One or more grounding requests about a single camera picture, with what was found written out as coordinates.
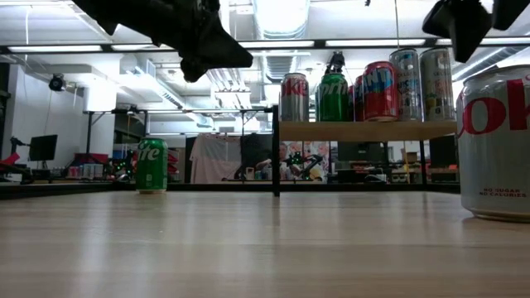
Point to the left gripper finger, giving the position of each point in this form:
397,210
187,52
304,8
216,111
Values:
223,49

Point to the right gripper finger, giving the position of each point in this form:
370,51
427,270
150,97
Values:
470,29

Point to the white slim can black lid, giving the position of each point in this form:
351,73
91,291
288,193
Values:
438,83

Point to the white slim Celsius can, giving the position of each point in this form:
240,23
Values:
410,83

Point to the silver Diet Coke can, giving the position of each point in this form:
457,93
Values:
295,99
492,157

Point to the green Sprite can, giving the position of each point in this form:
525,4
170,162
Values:
333,99
151,165

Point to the wooden shelf black legs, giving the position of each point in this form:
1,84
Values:
364,131

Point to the black ceiling spotlight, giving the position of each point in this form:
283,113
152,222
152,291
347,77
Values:
57,83

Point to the white hanging cloth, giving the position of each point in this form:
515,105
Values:
211,159

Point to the black ceiling fixture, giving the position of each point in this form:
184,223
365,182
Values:
336,62

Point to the person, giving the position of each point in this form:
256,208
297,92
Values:
283,155

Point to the red storage bin rack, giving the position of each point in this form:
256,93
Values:
173,163

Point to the black background monitor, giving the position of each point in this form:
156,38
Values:
360,151
43,147
443,151

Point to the background robot green lights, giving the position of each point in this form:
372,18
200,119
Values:
124,165
302,159

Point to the floral patterned cloth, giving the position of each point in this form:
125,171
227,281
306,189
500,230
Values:
321,149

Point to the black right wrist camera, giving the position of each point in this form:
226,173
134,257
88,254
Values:
437,18

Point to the black overhead frame beam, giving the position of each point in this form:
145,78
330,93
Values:
106,47

